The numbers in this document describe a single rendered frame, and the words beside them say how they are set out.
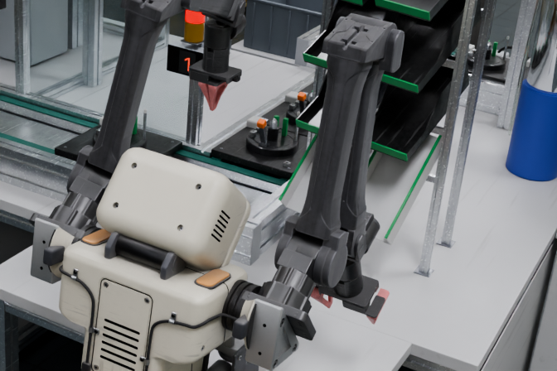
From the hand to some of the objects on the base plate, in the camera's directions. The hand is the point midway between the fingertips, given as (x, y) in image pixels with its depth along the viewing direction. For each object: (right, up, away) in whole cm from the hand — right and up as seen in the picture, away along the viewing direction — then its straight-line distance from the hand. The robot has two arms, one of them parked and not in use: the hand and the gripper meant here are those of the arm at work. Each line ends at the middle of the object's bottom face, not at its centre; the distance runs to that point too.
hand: (213, 106), depth 231 cm
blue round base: (+90, -15, +78) cm, 120 cm away
